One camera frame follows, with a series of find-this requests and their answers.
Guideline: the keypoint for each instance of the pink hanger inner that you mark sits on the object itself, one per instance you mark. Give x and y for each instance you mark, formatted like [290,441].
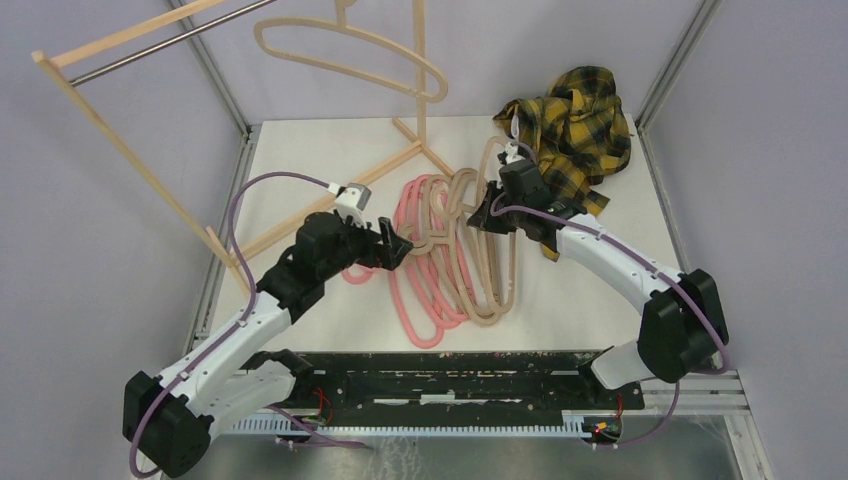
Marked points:
[444,278]

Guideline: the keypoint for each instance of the white cable comb rail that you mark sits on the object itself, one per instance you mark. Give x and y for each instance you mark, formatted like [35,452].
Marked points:
[276,424]

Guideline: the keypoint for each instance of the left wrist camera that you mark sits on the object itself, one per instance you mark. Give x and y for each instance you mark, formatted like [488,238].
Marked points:
[350,204]

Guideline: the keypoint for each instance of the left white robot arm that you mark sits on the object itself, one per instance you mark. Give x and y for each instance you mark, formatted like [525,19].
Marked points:
[173,417]

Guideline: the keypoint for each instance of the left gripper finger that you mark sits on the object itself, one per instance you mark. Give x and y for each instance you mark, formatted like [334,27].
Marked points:
[390,238]
[388,259]

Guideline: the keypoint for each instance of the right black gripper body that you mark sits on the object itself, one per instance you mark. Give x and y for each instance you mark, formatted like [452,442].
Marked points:
[512,224]

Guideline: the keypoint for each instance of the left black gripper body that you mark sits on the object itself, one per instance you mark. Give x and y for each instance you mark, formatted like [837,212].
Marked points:
[356,246]

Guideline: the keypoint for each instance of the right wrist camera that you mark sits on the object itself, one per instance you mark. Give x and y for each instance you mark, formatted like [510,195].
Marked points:
[512,152]

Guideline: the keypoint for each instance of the yellow plaid shirt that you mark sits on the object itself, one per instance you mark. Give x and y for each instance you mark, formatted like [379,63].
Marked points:
[578,132]

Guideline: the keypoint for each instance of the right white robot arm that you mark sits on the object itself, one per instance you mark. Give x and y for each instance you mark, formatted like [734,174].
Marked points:
[682,320]

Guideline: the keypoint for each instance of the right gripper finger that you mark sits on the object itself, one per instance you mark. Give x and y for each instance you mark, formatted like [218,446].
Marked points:
[484,221]
[494,193]

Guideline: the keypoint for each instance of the pink hanger middle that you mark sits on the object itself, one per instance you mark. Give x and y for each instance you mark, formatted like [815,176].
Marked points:
[430,291]

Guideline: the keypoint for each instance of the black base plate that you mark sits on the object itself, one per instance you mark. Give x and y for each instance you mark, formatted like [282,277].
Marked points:
[454,389]

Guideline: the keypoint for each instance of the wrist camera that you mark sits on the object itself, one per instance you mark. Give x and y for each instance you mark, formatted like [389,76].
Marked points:
[350,204]
[512,152]

